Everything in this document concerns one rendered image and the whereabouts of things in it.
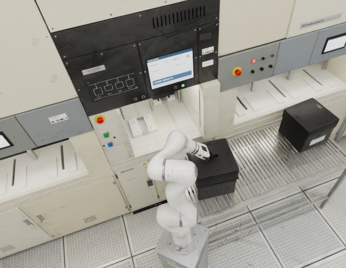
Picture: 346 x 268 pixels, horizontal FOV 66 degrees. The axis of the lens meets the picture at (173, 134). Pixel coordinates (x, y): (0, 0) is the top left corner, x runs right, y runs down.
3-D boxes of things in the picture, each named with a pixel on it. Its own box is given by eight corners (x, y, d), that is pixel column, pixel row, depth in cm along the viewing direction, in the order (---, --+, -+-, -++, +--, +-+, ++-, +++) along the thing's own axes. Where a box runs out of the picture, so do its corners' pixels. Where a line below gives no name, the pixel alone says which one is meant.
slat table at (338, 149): (198, 258, 238) (196, 223, 181) (176, 201, 277) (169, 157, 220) (323, 208, 258) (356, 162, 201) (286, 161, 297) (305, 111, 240)
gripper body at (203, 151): (199, 150, 164) (211, 156, 170) (195, 138, 171) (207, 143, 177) (191, 157, 167) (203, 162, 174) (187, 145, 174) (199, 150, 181)
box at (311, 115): (299, 153, 211) (309, 132, 192) (277, 130, 229) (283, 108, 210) (329, 141, 216) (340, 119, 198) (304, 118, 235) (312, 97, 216)
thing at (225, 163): (196, 187, 177) (196, 177, 167) (186, 153, 196) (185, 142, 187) (239, 178, 179) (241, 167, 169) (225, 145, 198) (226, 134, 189)
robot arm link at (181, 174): (171, 210, 157) (199, 212, 154) (169, 229, 148) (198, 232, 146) (163, 152, 123) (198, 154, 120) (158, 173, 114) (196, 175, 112)
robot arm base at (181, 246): (190, 260, 166) (188, 250, 152) (163, 246, 173) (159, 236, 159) (201, 232, 177) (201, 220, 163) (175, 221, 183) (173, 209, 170)
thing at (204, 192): (189, 169, 210) (188, 156, 198) (223, 162, 212) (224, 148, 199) (198, 200, 192) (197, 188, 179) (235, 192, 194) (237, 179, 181)
